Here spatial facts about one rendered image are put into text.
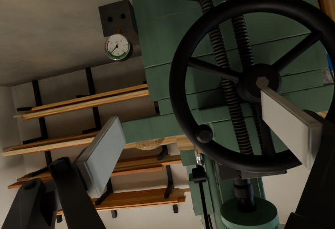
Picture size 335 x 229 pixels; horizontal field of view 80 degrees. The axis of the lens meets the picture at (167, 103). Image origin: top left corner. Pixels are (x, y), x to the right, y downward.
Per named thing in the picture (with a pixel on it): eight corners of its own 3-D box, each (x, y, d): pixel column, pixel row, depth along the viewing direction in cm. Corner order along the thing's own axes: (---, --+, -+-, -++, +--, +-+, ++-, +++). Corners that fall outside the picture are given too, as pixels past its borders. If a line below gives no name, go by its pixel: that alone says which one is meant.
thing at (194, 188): (207, 178, 85) (214, 213, 84) (206, 170, 94) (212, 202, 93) (187, 181, 86) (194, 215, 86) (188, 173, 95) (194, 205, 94)
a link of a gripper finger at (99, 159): (100, 198, 13) (90, 199, 13) (126, 141, 20) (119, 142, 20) (84, 161, 12) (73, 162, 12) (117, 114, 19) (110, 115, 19)
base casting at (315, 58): (324, 29, 47) (331, 68, 47) (253, 68, 104) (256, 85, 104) (142, 68, 53) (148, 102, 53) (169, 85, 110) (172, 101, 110)
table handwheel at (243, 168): (274, -56, 30) (418, 93, 28) (242, 6, 50) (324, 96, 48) (131, 74, 33) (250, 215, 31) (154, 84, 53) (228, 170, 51)
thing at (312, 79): (320, 69, 48) (323, 86, 48) (282, 79, 68) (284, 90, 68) (157, 100, 53) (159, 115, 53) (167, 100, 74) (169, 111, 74)
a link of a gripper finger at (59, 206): (74, 213, 12) (28, 219, 12) (104, 159, 16) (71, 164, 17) (64, 193, 11) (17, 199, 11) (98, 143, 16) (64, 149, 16)
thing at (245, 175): (283, 154, 41) (288, 181, 41) (264, 143, 52) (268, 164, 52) (218, 164, 43) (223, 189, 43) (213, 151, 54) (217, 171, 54)
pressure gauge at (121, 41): (125, 22, 47) (131, 57, 47) (130, 28, 51) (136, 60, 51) (100, 28, 48) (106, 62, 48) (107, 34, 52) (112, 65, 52)
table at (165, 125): (412, 72, 37) (418, 104, 37) (314, 85, 67) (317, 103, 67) (104, 127, 45) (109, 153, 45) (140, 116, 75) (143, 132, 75)
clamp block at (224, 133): (284, 110, 40) (292, 155, 40) (261, 108, 53) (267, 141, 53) (209, 122, 42) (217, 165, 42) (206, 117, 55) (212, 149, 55)
